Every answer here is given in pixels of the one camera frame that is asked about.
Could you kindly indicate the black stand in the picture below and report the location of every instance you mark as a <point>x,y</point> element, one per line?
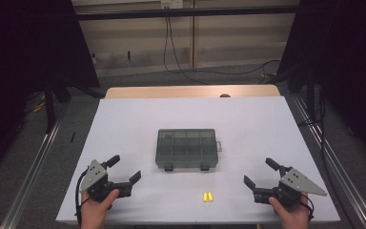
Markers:
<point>49,108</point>

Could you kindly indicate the black horizontal bar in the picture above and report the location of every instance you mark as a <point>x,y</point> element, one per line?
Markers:
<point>187,12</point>

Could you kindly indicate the black curtain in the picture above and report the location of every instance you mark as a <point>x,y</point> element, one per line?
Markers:
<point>346,63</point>
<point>28,63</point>

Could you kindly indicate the person's right hand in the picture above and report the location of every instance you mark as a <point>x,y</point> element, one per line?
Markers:
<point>294,214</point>

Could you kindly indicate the person's left hand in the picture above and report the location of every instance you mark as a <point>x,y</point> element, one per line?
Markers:
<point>92,210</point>

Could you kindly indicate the small black stick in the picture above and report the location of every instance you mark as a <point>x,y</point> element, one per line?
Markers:
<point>72,137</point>

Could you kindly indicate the white wall socket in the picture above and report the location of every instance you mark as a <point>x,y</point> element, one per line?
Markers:
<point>171,3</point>

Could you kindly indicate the metal floor rail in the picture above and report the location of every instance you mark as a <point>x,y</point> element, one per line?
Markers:
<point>28,178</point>
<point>336,165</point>

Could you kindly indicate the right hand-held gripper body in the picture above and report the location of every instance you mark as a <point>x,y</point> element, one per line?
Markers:
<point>294,183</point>

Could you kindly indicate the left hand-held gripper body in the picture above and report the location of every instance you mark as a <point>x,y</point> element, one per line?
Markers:
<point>93,178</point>

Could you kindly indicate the white table mat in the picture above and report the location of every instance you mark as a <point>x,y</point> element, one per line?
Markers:
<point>124,127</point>

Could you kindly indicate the grey transparent compartment box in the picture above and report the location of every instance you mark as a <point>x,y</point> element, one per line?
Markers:
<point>187,149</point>

